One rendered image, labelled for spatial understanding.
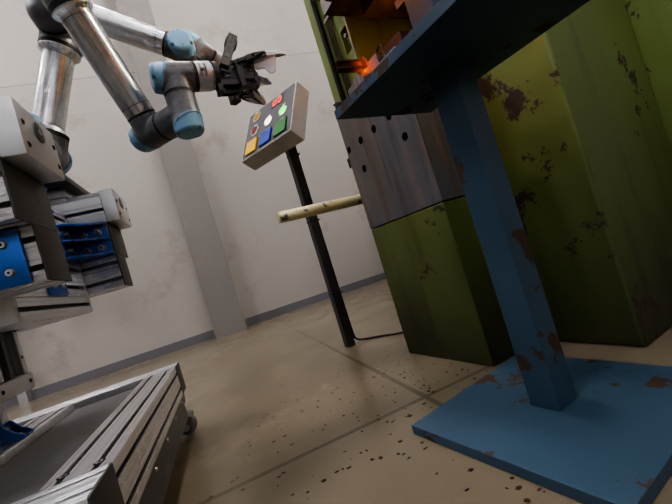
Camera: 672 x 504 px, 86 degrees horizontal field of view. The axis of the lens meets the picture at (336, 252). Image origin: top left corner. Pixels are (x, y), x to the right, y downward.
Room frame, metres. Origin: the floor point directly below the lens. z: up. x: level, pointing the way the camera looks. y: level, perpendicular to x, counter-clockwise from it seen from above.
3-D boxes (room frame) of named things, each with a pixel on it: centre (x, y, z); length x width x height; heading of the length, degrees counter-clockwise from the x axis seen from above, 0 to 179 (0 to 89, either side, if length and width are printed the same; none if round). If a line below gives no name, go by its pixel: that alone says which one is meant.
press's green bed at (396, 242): (1.28, -0.48, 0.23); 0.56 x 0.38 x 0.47; 117
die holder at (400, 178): (1.28, -0.48, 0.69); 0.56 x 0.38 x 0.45; 117
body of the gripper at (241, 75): (1.01, 0.13, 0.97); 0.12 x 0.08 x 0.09; 117
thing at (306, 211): (1.50, -0.02, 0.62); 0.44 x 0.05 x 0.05; 117
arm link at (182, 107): (0.94, 0.28, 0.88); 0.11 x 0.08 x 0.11; 66
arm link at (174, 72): (0.93, 0.27, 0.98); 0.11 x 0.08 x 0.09; 117
